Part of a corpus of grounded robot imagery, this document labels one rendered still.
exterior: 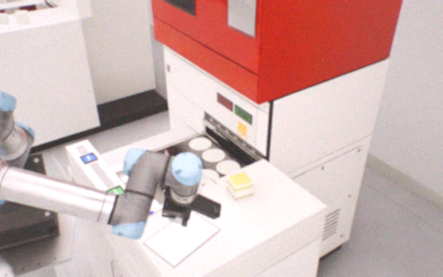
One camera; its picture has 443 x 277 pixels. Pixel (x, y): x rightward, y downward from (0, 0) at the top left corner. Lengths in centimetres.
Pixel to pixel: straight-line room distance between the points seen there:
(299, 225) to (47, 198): 83
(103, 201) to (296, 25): 92
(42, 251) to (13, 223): 14
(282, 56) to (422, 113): 166
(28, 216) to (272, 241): 85
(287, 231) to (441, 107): 175
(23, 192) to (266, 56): 90
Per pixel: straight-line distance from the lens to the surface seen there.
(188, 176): 106
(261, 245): 147
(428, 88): 305
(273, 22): 154
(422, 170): 328
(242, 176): 159
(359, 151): 230
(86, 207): 108
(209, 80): 197
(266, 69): 159
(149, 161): 110
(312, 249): 171
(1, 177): 111
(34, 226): 174
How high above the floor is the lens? 202
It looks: 34 degrees down
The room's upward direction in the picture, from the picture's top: straight up
